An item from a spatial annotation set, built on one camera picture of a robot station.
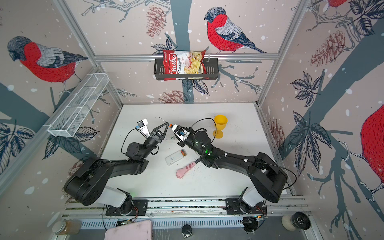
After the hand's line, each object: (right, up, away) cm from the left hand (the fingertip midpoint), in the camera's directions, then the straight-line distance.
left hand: (167, 125), depth 71 cm
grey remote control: (+1, -21, +19) cm, 28 cm away
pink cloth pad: (-12, -47, -5) cm, 49 cm away
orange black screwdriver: (+1, 0, +2) cm, 2 cm away
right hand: (+1, -3, +3) cm, 4 cm away
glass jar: (-41, -43, -9) cm, 60 cm away
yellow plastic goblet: (+30, +1, +23) cm, 38 cm away
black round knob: (+10, -43, -11) cm, 45 cm away
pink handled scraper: (+5, -28, +12) cm, 31 cm away
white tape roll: (+56, -39, -10) cm, 69 cm away
